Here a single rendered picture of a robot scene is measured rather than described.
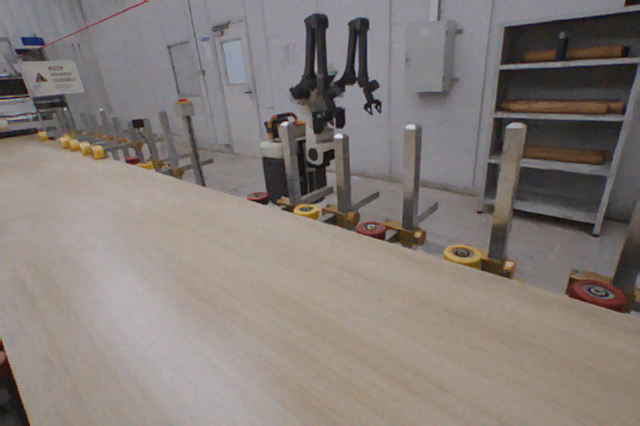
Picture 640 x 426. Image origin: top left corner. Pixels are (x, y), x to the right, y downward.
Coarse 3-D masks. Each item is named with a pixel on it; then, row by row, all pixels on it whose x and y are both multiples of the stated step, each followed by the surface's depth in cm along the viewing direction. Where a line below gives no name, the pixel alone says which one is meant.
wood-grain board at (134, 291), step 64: (0, 192) 155; (64, 192) 147; (128, 192) 141; (192, 192) 134; (0, 256) 93; (64, 256) 91; (128, 256) 88; (192, 256) 86; (256, 256) 83; (320, 256) 81; (384, 256) 79; (0, 320) 67; (64, 320) 66; (128, 320) 64; (192, 320) 63; (256, 320) 62; (320, 320) 61; (384, 320) 59; (448, 320) 58; (512, 320) 57; (576, 320) 56; (64, 384) 51; (128, 384) 50; (192, 384) 50; (256, 384) 49; (320, 384) 48; (384, 384) 47; (448, 384) 47; (512, 384) 46; (576, 384) 45
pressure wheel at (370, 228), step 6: (366, 222) 95; (372, 222) 95; (378, 222) 95; (360, 228) 92; (366, 228) 93; (372, 228) 92; (378, 228) 92; (384, 228) 91; (366, 234) 90; (372, 234) 89; (378, 234) 90; (384, 234) 91; (384, 240) 92
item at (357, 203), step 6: (372, 192) 136; (378, 192) 137; (360, 198) 131; (366, 198) 132; (372, 198) 135; (354, 204) 126; (360, 204) 129; (366, 204) 133; (324, 216) 117; (330, 216) 117; (324, 222) 115; (330, 222) 117
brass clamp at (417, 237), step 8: (384, 224) 106; (392, 224) 105; (400, 224) 105; (400, 232) 102; (408, 232) 100; (416, 232) 100; (424, 232) 100; (400, 240) 103; (408, 240) 101; (416, 240) 99; (424, 240) 102
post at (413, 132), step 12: (408, 132) 90; (420, 132) 91; (408, 144) 91; (420, 144) 92; (408, 156) 92; (420, 156) 93; (408, 168) 94; (420, 168) 95; (408, 180) 95; (408, 192) 96; (408, 204) 98; (408, 216) 99; (408, 228) 101
